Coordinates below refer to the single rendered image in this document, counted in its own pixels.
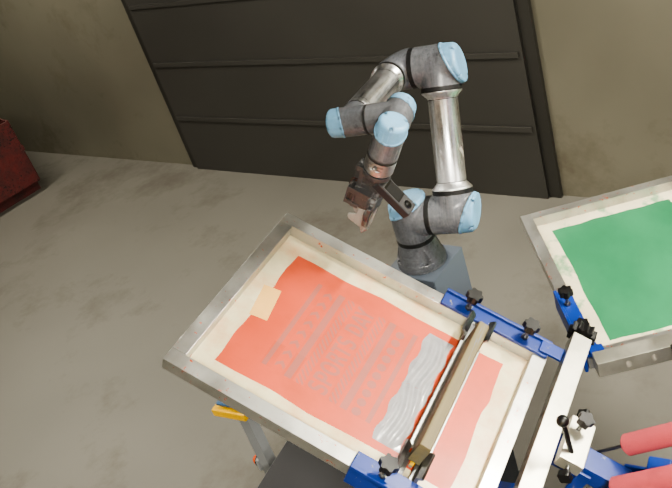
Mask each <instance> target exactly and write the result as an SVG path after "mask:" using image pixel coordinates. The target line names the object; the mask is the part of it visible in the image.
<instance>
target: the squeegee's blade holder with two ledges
mask: <svg viewBox="0 0 672 488"><path fill-rule="evenodd" d="M464 344H465V341H463V340H460V341H459V343H458V345H457V347H456V349H455V351H454V353H453V355H452V357H451V359H450V361H449V363H448V365H447V367H446V369H445V371H444V373H443V375H442V377H441V379H440V381H439V383H438V385H437V387H436V389H435V391H434V393H433V395H432V397H431V399H430V401H429V403H428V405H427V407H426V409H425V411H424V413H423V415H422V417H421V419H420V421H419V423H418V425H417V427H416V429H415V431H414V433H413V435H412V437H411V439H410V441H411V443H412V446H411V448H413V447H414V445H415V443H416V441H417V439H418V437H419V435H420V433H421V431H422V429H423V427H424V425H425V423H426V421H427V419H428V417H429V415H430V413H431V411H432V409H433V407H434V405H435V403H436V401H437V399H438V397H439V395H440V393H441V391H442V389H443V387H444V385H445V382H446V380H447V378H448V376H449V374H450V372H451V370H452V368H453V366H454V364H455V362H456V360H457V358H458V356H459V354H460V352H461V350H462V348H463V346H464ZM479 353H480V350H479V351H478V353H477V355H476V357H475V359H474V362H473V364H472V366H471V368H470V370H469V372H468V374H467V376H466V378H465V381H464V383H463V385H462V387H461V389H460V391H459V393H458V395H457V398H456V400H455V402H454V404H453V406H452V408H451V410H450V412H449V415H448V417H447V419H446V421H445V423H444V425H443V427H442V429H441V431H440V434H439V436H438V438H437V440H436V442H435V444H434V446H433V448H432V451H431V452H430V453H433V451H434V449H435V446H436V444H437V442H438V440H439V438H440V436H441V434H442V432H443V429H444V427H445V425H446V423H447V421H448V419H449V417H450V415H451V412H452V410H453V408H454V406H455V404H456V402H457V400H458V397H459V395H460V393H461V391H462V389H463V387H464V385H465V383H466V380H467V378H468V376H469V374H470V372H471V370H472V368H473V366H474V363H475V361H476V359H477V357H478V355H479Z"/></svg>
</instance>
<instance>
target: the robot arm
mask: <svg viewBox="0 0 672 488"><path fill-rule="evenodd" d="M467 73H468V70H467V64H466V60H465V57H464V54H463V52H462V50H461V48H460V47H459V45H458V44H456V43H455V42H445V43H442V42H439V43H438V44H431V45H425V46H419V47H413V48H405V49H402V50H400V51H398V52H395V53H394V54H392V55H390V56H389V57H387V58H386V59H384V60H383V61H382V62H380V63H379V64H378V65H377V66H376V67H375V68H374V70H373V71H372V74H371V78H370V79H369V80H368V81H367V82H366V83H365V84H364V85H363V86H362V87H361V89H360V90H359V91H358V92H357V93H356V94H355V95H354V96H353V97H352V98H351V99H350V100H349V101H348V102H347V103H346V105H345V106H344V107H340V108H339V107H337V108H334V109H330V110H329V111H328V112H327V114H326V119H325V122H326V128H327V131H328V133H329V135H330V136H331V137H333V138H346V137H353V136H362V135H370V134H373V135H372V138H371V141H370V145H369V148H368V151H367V154H366V157H365V159H364V158H361V160H360V161H359V163H357V165H356V167H355V170H356V173H355V176H354V177H353V178H352V179H351V180H350V181H351V183H350V182H349V185H348V187H347V190H346V193H345V197H344V200H343V201H344V202H346V203H348V204H350V206H352V207H353V209H354V211H355V212H356V213H351V212H349V213H348V215H347V216H348V218H349V219H350V220H351V221H352V222H354V223H355V224H356V225H358V226H359V227H360V232H362V233H363V232H365V231H367V230H368V228H369V227H370V225H371V223H372V221H373V219H374V217H375V214H376V213H377V210H378V208H379V206H380V204H381V201H382V200H383V199H384V200H385V201H386V202H387V203H388V212H389V219H390V220H391V223H392V226H393V230H394V233H395V236H396V239H397V243H398V253H397V262H398V266H399V269H400V270H401V271H402V272H403V273H405V274H408V275H424V274H428V273H430V272H433V271H435V270H437V269H438V268H440V267H441V266H442V265H443V264H444V263H445V261H446V259H447V253H446V250H445V247H444V245H443V244H442V243H441V242H440V241H439V239H438V237H437V236H436V235H440V234H458V233H459V234H462V233H469V232H473V231H475V230H476V228H477V227H478V224H479V221H480V215H481V198H480V194H479V193H478V192H476V191H473V185H472V184H471V183H469V182H468V181H467V179H466V170H465V160H464V151H463V141H462V132H461V122H460V113H459V103H458V95H459V93H460V92H461V91H462V83H464V82H466V81H467V78H468V75H467ZM418 88H421V95H422V96H424V97H425V98H426V99H427V101H428V109H429V118H430V127H431V136H432V145H433V154H434V163H435V172H436V181H437V183H436V185H435V187H434V188H433V189H432V193H433V195H429V196H425V193H424V192H423V190H420V189H418V188H413V189H408V190H405V191H402V190H401V189H400V188H399V187H398V186H397V185H396V184H395V183H394V182H393V181H392V180H391V179H390V178H391V175H392V174H393V172H394V169H395V166H396V163H397V160H398V158H399V155H400V152H401V149H402V147H403V144H404V141H405V140H406V138H407V135H408V131H409V128H410V126H411V123H412V121H413V120H414V117H415V112H416V103H415V101H414V99H413V98H412V97H411V96H410V95H408V94H406V93H403V92H400V91H403V90H410V89H418Z"/></svg>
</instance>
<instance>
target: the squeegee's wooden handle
mask: <svg viewBox="0 0 672 488"><path fill-rule="evenodd" d="M488 330H489V326H488V325H487V324H485V323H483V322H481V321H479V322H478V323H477V325H476V326H475V327H474V329H473V330H472V331H471V333H470V334H469V335H468V337H467V339H466V341H465V344H464V346H463V348H462V350H461V352H460V354H459V356H458V358H457V360H456V362H455V364H454V366H453V368H452V370H451V372H450V374H449V376H448V378H447V380H446V382H445V385H444V387H443V389H442V391H441V393H440V395H439V397H438V399H437V401H436V403H435V405H434V407H433V409H432V411H431V413H430V415H429V417H428V419H427V421H426V423H425V425H424V427H423V429H422V431H421V433H420V435H419V437H418V439H417V441H416V443H415V445H414V447H413V448H412V450H411V452H410V454H409V456H408V459H409V460H411V461H412V462H414V463H415V464H417V465H420V464H421V463H422V462H423V461H424V459H425V458H426V457H427V456H428V455H429V453H430V452H431V451H432V448H433V446H434V444H435V442H436V440H437V438H438V436H439V434H440V431H441V429H442V427H443V425H444V423H445V421H446V419H447V417H448V415H449V412H450V410H451V408H452V406H453V404H454V402H455V400H456V398H457V395H458V393H459V391H460V389H461V387H462V385H463V383H464V381H465V378H466V376H467V374H468V372H469V370H470V368H471V366H472V364H473V362H474V359H475V357H476V355H477V353H478V351H479V349H480V347H481V345H482V342H483V340H484V338H485V336H486V334H487V332H488Z"/></svg>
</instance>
